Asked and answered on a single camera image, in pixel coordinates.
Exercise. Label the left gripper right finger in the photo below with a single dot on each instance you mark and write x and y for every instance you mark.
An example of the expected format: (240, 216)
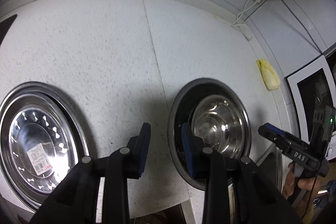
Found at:
(207, 164)

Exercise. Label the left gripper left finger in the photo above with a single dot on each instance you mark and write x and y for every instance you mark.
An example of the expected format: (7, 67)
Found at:
(126, 163)

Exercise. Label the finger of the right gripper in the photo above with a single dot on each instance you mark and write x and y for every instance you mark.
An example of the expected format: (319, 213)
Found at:
(271, 133)

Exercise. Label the large steel bowl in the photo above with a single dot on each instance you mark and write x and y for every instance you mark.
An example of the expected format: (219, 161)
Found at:
(182, 111)

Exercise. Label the steel plate with label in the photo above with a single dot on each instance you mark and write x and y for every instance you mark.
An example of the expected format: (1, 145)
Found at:
(42, 139)

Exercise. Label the medium steel bowl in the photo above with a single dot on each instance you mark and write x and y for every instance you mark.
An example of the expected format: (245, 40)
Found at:
(219, 123)

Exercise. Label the right hand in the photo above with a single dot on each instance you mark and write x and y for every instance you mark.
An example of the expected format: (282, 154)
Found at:
(312, 185)

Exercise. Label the yellow sponge cloth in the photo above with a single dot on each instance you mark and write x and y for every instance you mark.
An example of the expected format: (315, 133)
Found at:
(268, 74)

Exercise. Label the white microwave oven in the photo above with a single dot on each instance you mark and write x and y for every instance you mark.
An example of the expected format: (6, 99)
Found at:
(311, 85)

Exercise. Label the black gas stove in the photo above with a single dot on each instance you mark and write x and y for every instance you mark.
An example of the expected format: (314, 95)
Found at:
(5, 26)

